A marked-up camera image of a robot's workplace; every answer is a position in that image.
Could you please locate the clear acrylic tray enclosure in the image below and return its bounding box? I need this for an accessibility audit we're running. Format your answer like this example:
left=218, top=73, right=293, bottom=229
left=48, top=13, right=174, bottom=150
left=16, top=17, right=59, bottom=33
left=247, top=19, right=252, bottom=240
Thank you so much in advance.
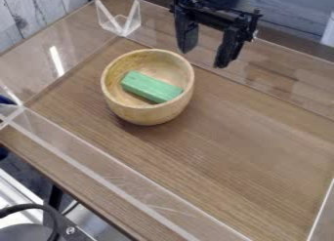
left=0, top=0, right=334, bottom=241

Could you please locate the black table leg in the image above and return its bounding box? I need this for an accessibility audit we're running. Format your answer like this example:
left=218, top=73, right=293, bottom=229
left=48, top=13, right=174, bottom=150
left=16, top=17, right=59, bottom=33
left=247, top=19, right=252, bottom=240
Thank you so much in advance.
left=48, top=185, right=64, bottom=210

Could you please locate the brown wooden bowl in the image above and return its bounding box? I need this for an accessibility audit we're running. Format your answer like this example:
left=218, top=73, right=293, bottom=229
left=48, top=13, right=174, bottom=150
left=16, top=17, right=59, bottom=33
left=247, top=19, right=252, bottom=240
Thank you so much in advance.
left=100, top=49, right=195, bottom=126

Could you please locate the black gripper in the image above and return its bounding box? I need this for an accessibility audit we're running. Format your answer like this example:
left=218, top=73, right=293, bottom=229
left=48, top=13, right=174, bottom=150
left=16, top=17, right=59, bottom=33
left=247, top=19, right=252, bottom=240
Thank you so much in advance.
left=170, top=0, right=262, bottom=68

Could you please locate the black metal bracket with bolt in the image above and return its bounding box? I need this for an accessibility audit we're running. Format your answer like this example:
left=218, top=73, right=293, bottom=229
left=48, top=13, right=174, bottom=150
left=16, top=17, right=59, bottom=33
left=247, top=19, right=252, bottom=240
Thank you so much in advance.
left=43, top=206, right=96, bottom=241

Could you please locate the green rectangular block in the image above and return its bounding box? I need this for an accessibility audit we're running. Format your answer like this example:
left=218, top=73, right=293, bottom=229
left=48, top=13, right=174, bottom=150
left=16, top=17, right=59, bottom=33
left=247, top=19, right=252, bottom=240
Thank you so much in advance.
left=120, top=70, right=184, bottom=103

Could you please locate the blue object at left edge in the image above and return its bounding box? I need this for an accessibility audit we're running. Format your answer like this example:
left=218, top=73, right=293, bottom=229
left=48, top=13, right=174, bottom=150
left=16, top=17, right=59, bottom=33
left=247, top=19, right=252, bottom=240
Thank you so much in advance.
left=0, top=95, right=16, bottom=105

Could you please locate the black cable loop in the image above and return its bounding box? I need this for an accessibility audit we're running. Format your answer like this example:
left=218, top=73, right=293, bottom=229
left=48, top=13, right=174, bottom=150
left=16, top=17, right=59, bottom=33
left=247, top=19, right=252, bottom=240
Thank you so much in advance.
left=0, top=203, right=61, bottom=241

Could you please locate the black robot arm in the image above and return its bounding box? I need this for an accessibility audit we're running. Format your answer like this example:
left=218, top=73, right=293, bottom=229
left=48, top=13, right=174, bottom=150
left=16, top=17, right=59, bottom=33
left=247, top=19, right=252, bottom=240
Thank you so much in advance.
left=170, top=0, right=262, bottom=68

